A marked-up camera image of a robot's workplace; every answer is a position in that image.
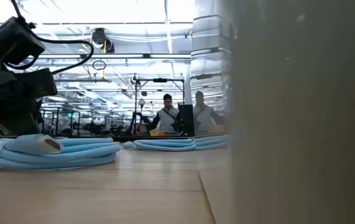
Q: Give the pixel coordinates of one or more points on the black monitor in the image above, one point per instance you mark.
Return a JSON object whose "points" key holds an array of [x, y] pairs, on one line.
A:
{"points": [[186, 121]]}

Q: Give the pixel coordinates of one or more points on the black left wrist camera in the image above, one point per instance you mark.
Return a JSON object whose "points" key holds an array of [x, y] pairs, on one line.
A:
{"points": [[15, 40]]}

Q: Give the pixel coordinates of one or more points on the grey plastic bin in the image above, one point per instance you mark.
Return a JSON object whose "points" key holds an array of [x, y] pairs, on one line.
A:
{"points": [[289, 124]]}

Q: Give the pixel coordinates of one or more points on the black station frame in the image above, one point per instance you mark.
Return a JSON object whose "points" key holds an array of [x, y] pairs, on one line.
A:
{"points": [[160, 80]]}

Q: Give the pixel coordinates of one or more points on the person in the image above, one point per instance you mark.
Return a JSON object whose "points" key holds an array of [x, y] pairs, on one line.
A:
{"points": [[168, 119]]}

